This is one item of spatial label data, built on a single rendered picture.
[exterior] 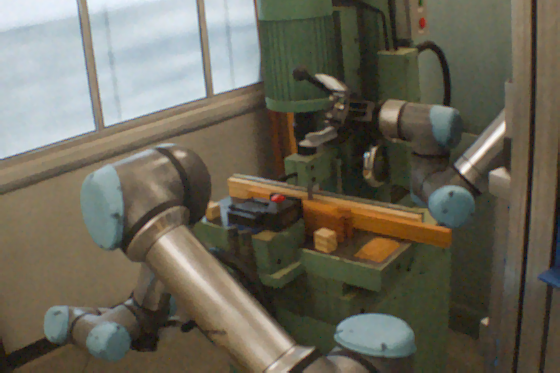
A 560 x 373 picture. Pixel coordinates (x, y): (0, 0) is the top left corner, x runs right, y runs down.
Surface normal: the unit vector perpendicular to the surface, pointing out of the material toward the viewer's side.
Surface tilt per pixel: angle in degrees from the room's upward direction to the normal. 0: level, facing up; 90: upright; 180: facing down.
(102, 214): 85
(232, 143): 90
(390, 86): 90
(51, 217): 90
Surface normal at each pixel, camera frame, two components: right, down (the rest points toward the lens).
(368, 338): 0.00, -0.97
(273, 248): 0.78, 0.14
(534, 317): -0.88, 0.22
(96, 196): -0.72, 0.25
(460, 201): 0.02, 0.33
